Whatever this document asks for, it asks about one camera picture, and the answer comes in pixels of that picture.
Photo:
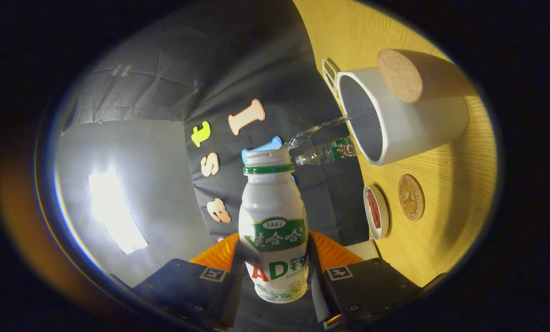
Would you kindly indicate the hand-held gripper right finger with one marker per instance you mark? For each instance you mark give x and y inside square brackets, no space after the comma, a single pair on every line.
[320,290]

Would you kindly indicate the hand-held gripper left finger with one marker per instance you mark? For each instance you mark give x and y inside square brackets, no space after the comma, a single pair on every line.
[233,295]

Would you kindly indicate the white juice bottle green label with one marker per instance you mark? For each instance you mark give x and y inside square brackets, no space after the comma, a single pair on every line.
[272,203]

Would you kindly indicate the round cork coaster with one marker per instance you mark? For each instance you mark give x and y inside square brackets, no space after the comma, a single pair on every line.
[411,198]

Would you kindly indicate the clear plastic water bottle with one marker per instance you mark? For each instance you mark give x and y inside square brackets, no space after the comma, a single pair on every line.
[337,150]

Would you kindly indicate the cream toaster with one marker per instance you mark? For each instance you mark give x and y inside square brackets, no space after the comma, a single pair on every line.
[364,251]

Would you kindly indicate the reddish brown sausage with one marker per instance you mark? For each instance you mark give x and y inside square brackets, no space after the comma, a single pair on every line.
[371,203]
[376,219]

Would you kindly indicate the white round plate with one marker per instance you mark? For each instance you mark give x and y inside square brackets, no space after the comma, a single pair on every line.
[384,216]

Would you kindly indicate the ceiling light panel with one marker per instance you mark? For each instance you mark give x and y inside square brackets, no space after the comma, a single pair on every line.
[113,212]

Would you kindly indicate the wooden table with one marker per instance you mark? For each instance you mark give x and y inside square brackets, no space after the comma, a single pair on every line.
[454,184]

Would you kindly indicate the white divided dish with grains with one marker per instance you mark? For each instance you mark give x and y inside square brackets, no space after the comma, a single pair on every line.
[329,74]

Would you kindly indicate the black backdrop cloth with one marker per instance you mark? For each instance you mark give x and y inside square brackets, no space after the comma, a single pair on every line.
[256,60]

